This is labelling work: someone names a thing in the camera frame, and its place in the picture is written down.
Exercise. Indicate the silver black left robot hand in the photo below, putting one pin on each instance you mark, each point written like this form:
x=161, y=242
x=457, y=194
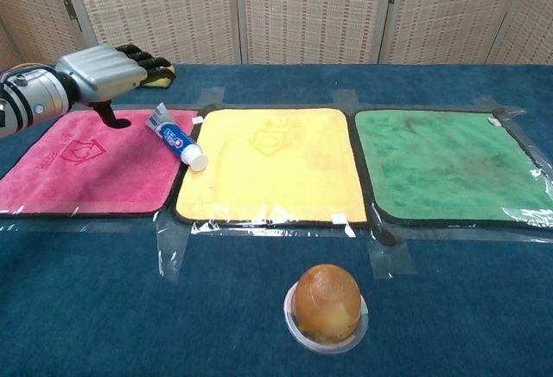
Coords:
x=97, y=72

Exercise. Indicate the blue white toothpaste tube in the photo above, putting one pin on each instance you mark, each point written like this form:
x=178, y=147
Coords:
x=175, y=139

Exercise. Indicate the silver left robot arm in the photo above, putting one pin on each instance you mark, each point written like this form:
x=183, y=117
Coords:
x=34, y=96

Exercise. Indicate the pink cloth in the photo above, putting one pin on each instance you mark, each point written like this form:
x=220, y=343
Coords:
x=86, y=169

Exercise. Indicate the yellow cloth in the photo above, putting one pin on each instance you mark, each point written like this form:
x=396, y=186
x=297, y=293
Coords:
x=276, y=165

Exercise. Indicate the green cloth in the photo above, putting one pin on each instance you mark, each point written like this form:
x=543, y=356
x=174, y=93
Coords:
x=445, y=165

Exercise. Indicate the yellow sponge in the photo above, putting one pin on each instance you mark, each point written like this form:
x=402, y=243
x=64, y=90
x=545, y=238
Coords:
x=160, y=82

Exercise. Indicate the bamboo folding screen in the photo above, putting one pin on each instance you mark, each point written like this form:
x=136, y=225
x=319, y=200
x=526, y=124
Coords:
x=311, y=9

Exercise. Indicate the orange jelly cup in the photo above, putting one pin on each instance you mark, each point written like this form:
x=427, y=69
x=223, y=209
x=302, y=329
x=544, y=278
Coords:
x=326, y=301

